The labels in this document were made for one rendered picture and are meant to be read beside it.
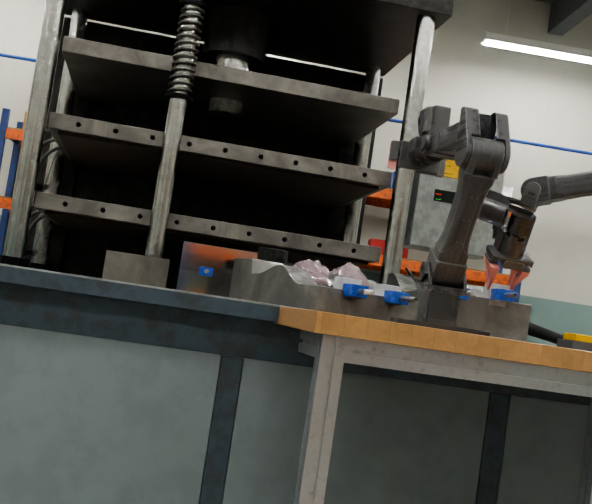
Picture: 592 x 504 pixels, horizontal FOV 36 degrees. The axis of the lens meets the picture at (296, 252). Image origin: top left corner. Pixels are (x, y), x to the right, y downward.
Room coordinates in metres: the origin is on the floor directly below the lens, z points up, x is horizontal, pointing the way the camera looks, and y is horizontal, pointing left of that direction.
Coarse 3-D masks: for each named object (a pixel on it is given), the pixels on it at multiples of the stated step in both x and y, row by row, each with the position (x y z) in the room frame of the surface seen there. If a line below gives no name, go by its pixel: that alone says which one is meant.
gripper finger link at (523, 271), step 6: (504, 264) 2.09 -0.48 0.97; (510, 264) 2.09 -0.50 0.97; (516, 264) 2.09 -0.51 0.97; (522, 264) 2.10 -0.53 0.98; (516, 270) 2.10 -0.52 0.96; (522, 270) 2.10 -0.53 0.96; (528, 270) 2.10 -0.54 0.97; (510, 276) 2.16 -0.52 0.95; (522, 276) 2.12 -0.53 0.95; (510, 282) 2.16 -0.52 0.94; (516, 282) 2.13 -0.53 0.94; (510, 288) 2.15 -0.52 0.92
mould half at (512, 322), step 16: (416, 288) 2.36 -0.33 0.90; (480, 288) 2.45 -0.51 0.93; (464, 304) 2.13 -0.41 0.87; (480, 304) 2.14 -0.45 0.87; (512, 304) 2.15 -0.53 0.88; (528, 304) 2.16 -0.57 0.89; (416, 320) 2.17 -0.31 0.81; (464, 320) 2.13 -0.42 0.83; (480, 320) 2.14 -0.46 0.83; (496, 320) 2.14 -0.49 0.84; (512, 320) 2.15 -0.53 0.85; (528, 320) 2.16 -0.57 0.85; (496, 336) 2.14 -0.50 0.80; (512, 336) 2.15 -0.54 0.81
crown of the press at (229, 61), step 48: (96, 0) 3.23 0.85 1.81; (144, 0) 3.14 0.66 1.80; (240, 0) 2.99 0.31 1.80; (288, 0) 2.92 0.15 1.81; (336, 0) 2.86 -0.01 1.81; (384, 0) 2.81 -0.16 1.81; (432, 0) 2.83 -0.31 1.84; (240, 48) 3.05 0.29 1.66; (288, 48) 3.47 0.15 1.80; (336, 48) 3.38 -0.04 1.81; (384, 48) 3.29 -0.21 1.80
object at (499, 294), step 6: (486, 288) 2.17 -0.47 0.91; (492, 288) 2.15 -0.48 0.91; (498, 288) 2.11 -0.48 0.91; (504, 288) 2.15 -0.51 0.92; (486, 294) 2.16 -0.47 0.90; (492, 294) 2.14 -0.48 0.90; (498, 294) 2.11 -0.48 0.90; (504, 294) 2.10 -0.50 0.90; (510, 294) 2.07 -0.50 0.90; (516, 294) 2.06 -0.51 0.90; (492, 300) 2.15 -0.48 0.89; (498, 300) 2.12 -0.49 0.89; (504, 300) 2.11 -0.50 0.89; (510, 300) 2.11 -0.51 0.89; (504, 306) 2.15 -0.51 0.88
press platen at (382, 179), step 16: (64, 128) 2.76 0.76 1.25; (80, 128) 2.77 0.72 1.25; (96, 128) 2.78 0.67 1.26; (112, 128) 2.78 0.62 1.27; (128, 128) 2.79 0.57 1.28; (144, 128) 2.80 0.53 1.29; (144, 144) 2.80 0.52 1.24; (160, 144) 2.81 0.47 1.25; (192, 144) 2.82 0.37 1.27; (208, 144) 2.83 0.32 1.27; (224, 144) 2.84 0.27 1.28; (240, 160) 2.85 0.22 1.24; (256, 160) 2.86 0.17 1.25; (272, 160) 2.87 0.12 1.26; (288, 160) 2.87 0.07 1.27; (304, 160) 2.88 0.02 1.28; (320, 160) 2.89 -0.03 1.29; (336, 176) 2.90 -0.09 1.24; (352, 176) 2.91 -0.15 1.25; (368, 176) 2.92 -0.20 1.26; (384, 176) 2.92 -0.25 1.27
